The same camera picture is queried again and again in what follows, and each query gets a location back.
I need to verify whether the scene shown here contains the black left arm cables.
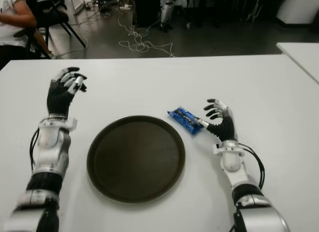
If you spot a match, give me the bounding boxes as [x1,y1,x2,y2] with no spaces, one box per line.
[29,128,42,172]

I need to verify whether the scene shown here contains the blue Oreo cookie packet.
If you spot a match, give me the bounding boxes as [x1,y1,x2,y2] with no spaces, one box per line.
[166,105,204,136]

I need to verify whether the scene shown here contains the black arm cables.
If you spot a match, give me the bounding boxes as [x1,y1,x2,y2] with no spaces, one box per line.
[29,128,42,172]
[239,142,266,190]

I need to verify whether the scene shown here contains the black chair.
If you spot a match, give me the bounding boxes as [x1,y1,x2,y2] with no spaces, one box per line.
[24,0,88,59]

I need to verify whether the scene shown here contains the white side table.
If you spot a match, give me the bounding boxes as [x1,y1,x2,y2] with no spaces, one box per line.
[276,42,319,84]

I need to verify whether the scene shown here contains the round dark brown tray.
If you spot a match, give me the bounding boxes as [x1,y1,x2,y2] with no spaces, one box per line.
[86,115,186,205]

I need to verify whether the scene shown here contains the silver humanoid robot legs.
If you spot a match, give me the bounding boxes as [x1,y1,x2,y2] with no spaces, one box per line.
[159,0,179,33]

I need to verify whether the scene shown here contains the seated person in white shirt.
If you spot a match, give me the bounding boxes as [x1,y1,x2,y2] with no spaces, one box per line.
[0,0,54,68]

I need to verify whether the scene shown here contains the white framed board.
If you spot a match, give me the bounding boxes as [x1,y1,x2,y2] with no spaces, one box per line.
[72,0,87,15]

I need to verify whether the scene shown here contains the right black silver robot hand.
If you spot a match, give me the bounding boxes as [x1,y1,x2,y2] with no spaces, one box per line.
[197,99,240,143]

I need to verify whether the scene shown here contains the white curved panel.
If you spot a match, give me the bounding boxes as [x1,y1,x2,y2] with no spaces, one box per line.
[275,0,319,24]

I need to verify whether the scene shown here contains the white cable on floor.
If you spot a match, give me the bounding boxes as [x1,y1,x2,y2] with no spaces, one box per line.
[117,7,176,58]

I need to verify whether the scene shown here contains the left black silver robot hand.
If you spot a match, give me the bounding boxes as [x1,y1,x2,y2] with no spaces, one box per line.
[46,66,88,118]

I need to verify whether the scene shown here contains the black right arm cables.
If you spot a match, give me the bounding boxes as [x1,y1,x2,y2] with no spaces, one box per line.
[239,142,266,190]

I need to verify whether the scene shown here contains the tall black cabinet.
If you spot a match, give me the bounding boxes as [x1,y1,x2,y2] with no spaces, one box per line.
[134,0,162,28]

